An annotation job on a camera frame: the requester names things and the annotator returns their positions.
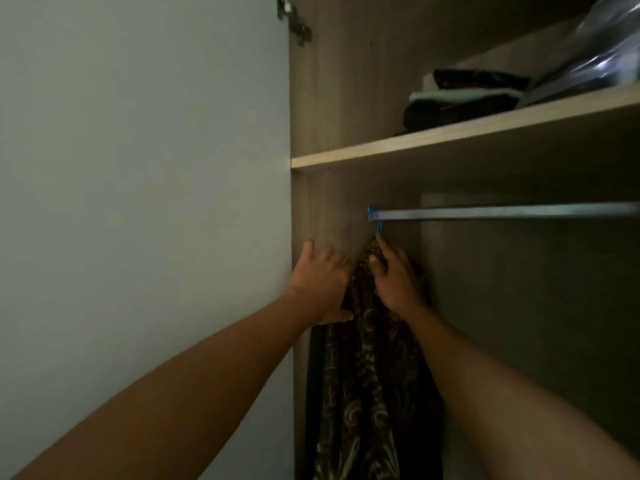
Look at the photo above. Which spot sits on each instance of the person's right hand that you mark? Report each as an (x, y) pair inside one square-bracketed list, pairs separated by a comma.
[(397, 282)]

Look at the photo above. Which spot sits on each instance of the person's left hand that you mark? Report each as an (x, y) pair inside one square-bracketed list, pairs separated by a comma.
[(320, 284)]

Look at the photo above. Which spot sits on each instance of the person's right thumb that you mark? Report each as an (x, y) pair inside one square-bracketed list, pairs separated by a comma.
[(376, 267)]

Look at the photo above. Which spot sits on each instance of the person's left thumb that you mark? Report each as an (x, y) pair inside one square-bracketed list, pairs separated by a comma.
[(340, 316)]

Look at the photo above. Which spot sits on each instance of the dark patterned garment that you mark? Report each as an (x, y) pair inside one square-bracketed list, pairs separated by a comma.
[(370, 374)]

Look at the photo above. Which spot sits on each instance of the person's right forearm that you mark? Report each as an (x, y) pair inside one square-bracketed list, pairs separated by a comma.
[(510, 399)]

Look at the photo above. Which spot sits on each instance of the person's left forearm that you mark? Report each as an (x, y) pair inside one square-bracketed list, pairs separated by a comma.
[(160, 394)]

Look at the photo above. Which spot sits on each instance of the blue clothes hanger hook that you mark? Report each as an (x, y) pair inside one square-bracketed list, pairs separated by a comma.
[(377, 222)]

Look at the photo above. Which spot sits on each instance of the wooden wardrobe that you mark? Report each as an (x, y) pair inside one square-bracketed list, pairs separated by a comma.
[(500, 244)]

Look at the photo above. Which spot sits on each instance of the metal closet rod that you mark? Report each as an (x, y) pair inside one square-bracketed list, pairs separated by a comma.
[(505, 211)]

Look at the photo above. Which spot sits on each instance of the wooden wardrobe shelf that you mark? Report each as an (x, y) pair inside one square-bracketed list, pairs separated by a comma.
[(465, 129)]

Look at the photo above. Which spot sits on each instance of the stack of folded dark clothes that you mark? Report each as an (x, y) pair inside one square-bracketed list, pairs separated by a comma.
[(460, 99)]

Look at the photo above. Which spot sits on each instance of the white wardrobe door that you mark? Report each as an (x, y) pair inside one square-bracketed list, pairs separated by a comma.
[(145, 219)]

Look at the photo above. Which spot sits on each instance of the metal door hinge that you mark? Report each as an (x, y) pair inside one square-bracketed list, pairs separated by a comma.
[(294, 17)]

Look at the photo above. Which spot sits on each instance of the clear plastic storage bag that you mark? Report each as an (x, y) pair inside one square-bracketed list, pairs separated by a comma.
[(590, 54)]

